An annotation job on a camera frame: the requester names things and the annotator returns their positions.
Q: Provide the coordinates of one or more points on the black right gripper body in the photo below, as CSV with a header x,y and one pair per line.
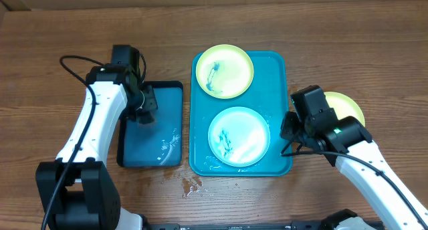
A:
x,y
289,130

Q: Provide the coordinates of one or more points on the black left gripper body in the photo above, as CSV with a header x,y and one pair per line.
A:
x,y
146,101

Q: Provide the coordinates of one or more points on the light blue plate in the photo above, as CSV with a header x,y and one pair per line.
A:
x,y
239,136

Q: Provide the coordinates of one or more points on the yellow plate with blue stain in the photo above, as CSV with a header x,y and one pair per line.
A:
x,y
224,71

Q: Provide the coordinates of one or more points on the green scrub sponge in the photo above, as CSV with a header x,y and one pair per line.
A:
x,y
145,118

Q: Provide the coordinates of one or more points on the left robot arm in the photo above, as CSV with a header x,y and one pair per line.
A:
x,y
75,189

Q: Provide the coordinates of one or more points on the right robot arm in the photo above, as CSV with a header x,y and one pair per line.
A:
x,y
348,146

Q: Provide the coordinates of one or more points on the teal plastic tray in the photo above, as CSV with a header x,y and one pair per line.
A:
x,y
267,95

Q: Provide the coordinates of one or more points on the black tray with water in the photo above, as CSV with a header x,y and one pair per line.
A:
x,y
158,144

